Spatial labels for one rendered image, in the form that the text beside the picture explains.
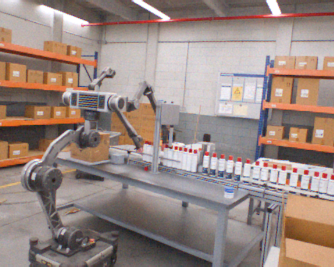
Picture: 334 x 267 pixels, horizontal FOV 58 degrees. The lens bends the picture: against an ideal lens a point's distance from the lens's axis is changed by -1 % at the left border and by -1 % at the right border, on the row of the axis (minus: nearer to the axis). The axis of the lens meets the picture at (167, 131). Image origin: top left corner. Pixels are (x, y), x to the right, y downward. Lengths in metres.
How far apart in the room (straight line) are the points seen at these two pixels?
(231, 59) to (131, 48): 2.78
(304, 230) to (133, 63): 7.34
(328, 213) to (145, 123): 5.20
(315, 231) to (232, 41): 6.16
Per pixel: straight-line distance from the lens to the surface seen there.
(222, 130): 7.32
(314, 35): 7.17
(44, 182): 2.27
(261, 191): 2.53
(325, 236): 1.60
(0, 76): 6.15
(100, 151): 3.09
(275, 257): 1.72
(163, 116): 2.74
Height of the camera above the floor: 1.52
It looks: 6 degrees down
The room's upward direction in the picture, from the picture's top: 5 degrees clockwise
